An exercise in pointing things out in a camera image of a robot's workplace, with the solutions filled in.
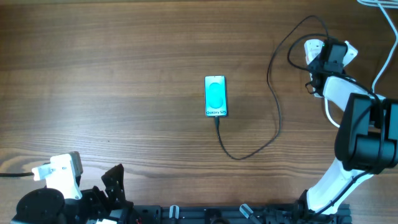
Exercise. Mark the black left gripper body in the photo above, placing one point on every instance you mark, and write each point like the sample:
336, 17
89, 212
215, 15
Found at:
97, 195

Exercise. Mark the blue Galaxy smartphone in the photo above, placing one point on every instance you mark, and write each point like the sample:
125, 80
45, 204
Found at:
215, 96

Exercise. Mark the white power strip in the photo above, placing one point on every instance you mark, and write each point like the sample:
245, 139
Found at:
312, 48

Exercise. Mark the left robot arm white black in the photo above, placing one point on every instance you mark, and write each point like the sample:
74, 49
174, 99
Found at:
47, 205

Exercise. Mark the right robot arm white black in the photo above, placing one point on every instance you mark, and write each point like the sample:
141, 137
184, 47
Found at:
366, 141

